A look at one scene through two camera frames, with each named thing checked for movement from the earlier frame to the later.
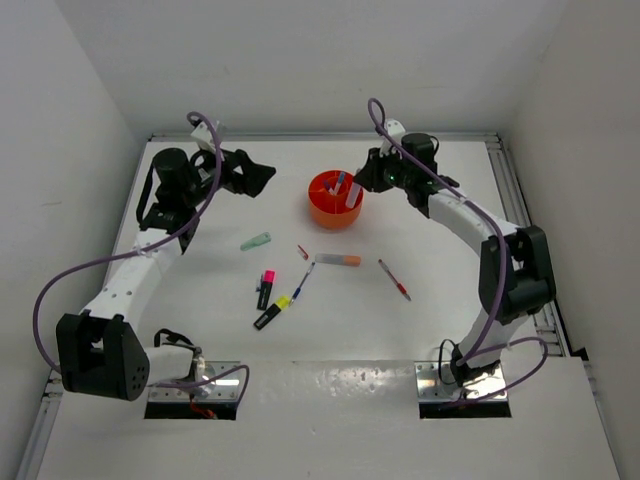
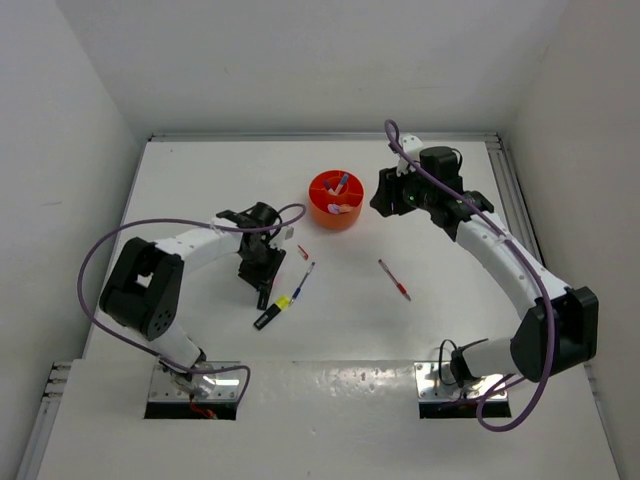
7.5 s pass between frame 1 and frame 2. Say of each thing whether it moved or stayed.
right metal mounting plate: stayed
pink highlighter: stayed
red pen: stayed
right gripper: moved
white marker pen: stayed
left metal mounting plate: stayed
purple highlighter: moved
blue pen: stayed
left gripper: moved
